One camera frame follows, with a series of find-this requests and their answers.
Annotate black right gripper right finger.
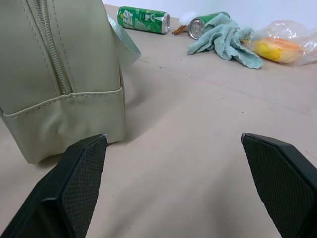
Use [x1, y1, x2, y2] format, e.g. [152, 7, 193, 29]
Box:
[241, 132, 317, 238]

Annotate green can with silver end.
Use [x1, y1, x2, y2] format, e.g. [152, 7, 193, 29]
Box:
[188, 11, 231, 41]

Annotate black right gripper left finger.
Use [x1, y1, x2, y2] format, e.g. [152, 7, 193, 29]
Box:
[0, 133, 108, 238]

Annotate white fluffy ball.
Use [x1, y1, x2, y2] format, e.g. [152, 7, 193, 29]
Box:
[178, 11, 198, 27]

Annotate teal terry cloth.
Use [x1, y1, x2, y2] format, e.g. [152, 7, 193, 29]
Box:
[187, 12, 264, 69]

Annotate beige fabric bag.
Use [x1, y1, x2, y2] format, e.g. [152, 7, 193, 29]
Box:
[0, 0, 142, 165]

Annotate clear plastic bag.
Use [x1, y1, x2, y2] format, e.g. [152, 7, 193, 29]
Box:
[241, 21, 317, 67]

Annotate yellow orange bread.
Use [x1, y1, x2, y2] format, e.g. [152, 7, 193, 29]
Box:
[244, 36, 306, 64]

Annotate green printed soda can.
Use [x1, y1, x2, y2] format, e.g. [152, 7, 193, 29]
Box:
[117, 6, 171, 35]

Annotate small brown scrap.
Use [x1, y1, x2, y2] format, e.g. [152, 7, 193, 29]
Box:
[172, 25, 191, 36]

